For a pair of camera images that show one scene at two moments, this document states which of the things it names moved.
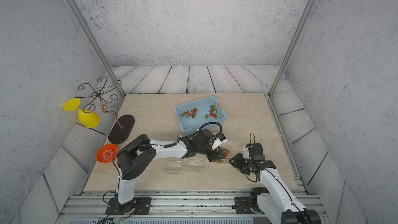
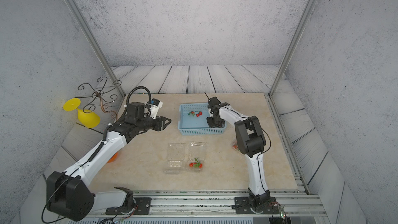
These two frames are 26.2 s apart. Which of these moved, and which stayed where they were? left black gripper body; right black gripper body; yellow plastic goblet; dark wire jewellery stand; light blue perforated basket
Moved: right black gripper body; light blue perforated basket; left black gripper body
Stayed: yellow plastic goblet; dark wire jewellery stand
